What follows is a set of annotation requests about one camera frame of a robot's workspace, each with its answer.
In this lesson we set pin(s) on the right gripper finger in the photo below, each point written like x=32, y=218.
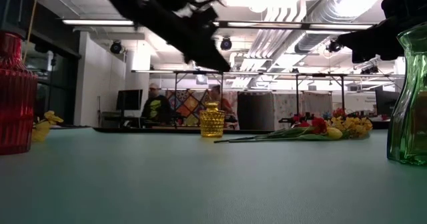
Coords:
x=350, y=41

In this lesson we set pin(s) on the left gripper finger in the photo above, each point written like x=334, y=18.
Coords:
x=203, y=50

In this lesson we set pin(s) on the red ribbed glass vase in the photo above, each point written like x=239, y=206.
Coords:
x=16, y=100

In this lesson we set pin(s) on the black background robot arm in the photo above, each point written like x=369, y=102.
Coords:
x=287, y=119

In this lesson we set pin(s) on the yellow textured glass vase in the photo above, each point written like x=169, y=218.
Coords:
x=212, y=124

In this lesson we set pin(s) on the green glass vase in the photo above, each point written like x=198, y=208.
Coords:
x=408, y=117

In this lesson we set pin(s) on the black ceiling spotlight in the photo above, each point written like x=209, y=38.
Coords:
x=333, y=46
x=116, y=47
x=226, y=44

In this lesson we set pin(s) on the person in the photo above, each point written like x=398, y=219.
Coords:
x=156, y=107
x=221, y=100

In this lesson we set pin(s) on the colourful patchwork quilt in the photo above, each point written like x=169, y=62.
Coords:
x=187, y=105

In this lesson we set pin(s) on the black computer monitor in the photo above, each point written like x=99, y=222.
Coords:
x=385, y=102
x=129, y=100

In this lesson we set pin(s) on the black curtain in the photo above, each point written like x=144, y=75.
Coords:
x=255, y=110

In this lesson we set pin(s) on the white patterned cloth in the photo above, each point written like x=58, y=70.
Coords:
x=287, y=105

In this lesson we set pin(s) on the thin tan stick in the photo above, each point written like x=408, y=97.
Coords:
x=31, y=17

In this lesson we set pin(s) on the teal table mat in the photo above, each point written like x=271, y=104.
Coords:
x=200, y=184

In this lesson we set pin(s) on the black metal rig frame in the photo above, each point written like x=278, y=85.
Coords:
x=342, y=90
x=175, y=94

